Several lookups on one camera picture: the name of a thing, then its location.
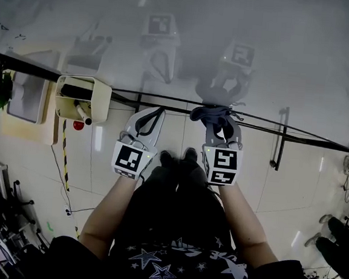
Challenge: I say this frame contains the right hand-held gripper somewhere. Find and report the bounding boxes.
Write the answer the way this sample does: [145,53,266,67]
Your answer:
[200,120,246,187]

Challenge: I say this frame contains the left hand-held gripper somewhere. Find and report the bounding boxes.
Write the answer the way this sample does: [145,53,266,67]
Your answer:
[109,103,167,183]

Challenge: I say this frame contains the dark blue cloth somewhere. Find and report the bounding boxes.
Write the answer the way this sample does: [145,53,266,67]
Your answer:
[188,103,246,142]

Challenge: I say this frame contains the large whiteboard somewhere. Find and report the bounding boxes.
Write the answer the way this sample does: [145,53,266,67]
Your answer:
[0,0,349,154]

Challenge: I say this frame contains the person's left forearm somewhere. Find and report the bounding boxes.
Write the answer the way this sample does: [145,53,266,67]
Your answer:
[77,171,139,264]

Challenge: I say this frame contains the person's right forearm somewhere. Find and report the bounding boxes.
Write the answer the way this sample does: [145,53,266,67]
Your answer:
[211,179,286,272]

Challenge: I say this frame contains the black metal folding stand legs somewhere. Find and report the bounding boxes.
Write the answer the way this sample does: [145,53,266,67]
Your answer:
[105,95,349,179]

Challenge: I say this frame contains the person's right shoe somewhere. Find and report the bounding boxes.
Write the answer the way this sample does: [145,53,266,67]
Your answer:
[182,146,200,166]

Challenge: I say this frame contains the person's shoe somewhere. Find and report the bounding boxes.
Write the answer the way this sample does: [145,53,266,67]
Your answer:
[159,149,178,169]
[182,146,200,166]

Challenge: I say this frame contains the person's left shoe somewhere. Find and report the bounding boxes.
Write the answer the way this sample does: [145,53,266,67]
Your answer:
[159,149,178,169]

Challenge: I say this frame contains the white marker box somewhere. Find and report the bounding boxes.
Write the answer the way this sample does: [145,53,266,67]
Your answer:
[52,73,114,127]

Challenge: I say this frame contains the white marker pen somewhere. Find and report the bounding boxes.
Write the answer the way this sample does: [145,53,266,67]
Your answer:
[71,100,94,126]

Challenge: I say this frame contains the black eraser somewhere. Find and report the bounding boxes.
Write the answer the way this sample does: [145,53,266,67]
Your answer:
[59,84,94,101]

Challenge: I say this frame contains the person's black trousers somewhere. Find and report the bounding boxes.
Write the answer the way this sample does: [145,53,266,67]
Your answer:
[121,157,240,257]

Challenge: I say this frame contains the yellow black floor tape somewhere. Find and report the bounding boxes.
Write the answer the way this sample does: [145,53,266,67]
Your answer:
[52,118,91,240]

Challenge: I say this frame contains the light wooden table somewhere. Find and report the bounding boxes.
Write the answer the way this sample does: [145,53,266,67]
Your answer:
[0,69,65,148]

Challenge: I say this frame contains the silver tray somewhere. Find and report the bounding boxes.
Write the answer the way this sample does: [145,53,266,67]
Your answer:
[5,70,52,125]

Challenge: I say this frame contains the person's black star-print shirt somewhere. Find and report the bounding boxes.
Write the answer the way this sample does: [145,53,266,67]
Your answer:
[45,220,313,279]

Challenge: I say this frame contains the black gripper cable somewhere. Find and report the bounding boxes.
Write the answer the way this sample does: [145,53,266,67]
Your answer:
[206,183,224,202]

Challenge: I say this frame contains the black floor cable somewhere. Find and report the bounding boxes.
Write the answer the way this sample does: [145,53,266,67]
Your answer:
[44,144,102,218]

